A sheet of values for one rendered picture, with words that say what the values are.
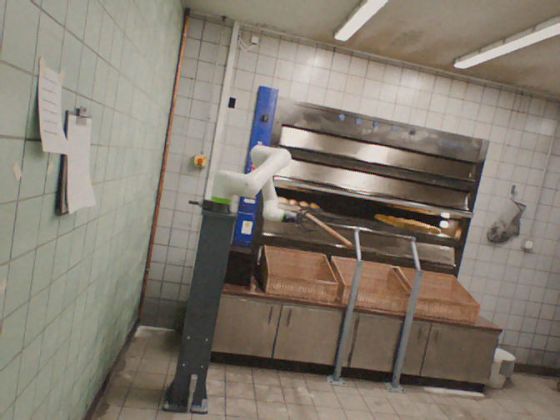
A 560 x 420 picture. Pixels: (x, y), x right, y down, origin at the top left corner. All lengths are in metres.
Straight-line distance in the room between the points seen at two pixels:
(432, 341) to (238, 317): 1.54
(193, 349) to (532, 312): 3.31
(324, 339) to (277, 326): 0.38
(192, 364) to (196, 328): 0.22
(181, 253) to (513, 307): 3.13
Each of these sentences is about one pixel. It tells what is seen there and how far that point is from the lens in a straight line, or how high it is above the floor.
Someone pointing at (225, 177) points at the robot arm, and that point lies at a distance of 2.47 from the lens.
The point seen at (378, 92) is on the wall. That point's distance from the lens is 3.85.
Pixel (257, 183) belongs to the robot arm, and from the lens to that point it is 2.43.
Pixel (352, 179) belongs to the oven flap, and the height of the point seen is 1.54.
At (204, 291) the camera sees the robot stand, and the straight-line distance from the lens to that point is 2.58.
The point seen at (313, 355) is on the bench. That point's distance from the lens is 3.45.
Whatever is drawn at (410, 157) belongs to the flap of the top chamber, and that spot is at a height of 1.82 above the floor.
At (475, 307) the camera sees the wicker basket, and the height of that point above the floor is 0.70.
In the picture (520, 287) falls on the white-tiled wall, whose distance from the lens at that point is 4.68.
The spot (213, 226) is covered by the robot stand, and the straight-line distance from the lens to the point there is 2.49.
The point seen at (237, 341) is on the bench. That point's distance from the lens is 3.32.
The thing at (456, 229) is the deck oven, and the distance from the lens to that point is 4.29.
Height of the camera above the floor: 1.53
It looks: 6 degrees down
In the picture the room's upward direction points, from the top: 11 degrees clockwise
